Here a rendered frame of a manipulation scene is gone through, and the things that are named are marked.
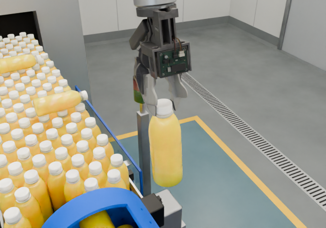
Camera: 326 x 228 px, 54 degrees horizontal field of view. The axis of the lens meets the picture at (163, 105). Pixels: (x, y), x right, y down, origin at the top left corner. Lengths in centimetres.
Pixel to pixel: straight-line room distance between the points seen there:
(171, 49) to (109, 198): 37
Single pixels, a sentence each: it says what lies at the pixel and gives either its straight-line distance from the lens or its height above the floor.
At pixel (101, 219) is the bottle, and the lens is 77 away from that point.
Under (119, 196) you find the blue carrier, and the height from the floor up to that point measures 122.
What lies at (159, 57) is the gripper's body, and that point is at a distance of 55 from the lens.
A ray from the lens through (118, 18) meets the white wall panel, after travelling 521.
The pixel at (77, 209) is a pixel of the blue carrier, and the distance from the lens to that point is 74.
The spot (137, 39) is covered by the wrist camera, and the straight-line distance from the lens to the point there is 63.
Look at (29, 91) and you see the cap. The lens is 153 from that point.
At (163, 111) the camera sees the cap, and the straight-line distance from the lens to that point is 64.
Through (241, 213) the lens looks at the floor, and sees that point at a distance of 238.
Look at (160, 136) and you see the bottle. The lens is 66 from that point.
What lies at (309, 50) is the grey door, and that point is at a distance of 474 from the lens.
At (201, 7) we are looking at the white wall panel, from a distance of 578.
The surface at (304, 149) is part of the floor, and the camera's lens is 307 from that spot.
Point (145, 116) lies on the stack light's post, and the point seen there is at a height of 109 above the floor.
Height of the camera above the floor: 178
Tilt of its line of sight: 31 degrees down
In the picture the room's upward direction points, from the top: straight up
